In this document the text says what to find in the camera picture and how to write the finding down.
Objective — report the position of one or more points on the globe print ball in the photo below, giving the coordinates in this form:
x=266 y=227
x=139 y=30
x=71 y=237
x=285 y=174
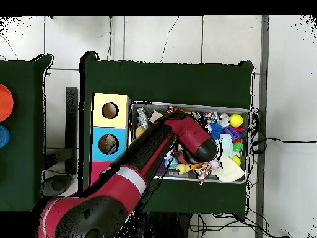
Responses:
x=172 y=163

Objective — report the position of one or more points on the cream knitted cloth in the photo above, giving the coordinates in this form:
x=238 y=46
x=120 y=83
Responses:
x=229 y=169

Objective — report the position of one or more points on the silver toy robot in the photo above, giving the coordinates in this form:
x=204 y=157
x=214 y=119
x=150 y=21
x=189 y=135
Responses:
x=142 y=116

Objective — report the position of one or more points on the blue round disc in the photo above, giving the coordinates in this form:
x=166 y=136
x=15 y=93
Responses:
x=4 y=136

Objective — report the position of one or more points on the blue spiky ball with eyes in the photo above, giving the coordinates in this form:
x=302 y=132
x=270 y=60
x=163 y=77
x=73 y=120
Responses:
x=215 y=131

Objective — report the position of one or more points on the light teal knitted cloth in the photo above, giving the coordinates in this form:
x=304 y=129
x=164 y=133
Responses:
x=226 y=146

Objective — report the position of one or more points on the orange round disc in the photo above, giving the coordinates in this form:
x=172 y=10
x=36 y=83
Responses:
x=5 y=102

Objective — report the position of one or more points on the wooden box with three holes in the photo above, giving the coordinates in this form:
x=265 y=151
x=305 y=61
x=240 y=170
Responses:
x=99 y=106

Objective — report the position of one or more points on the small wooden block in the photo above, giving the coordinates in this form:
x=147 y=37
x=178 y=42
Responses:
x=156 y=116

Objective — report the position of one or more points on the shallow clear mesh bin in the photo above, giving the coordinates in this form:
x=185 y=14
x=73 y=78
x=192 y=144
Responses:
x=246 y=168

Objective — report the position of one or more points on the plain yellow ball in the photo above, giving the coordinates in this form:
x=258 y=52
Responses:
x=237 y=120

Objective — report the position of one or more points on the dark green table cloth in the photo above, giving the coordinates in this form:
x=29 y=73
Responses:
x=29 y=148
x=173 y=79

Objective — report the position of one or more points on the yellow smiley face ball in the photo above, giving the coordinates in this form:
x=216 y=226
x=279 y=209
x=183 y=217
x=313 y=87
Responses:
x=237 y=160

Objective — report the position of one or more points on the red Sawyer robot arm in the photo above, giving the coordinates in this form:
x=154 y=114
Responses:
x=188 y=131

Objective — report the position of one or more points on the toy hamburger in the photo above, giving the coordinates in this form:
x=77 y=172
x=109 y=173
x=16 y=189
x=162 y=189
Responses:
x=140 y=132

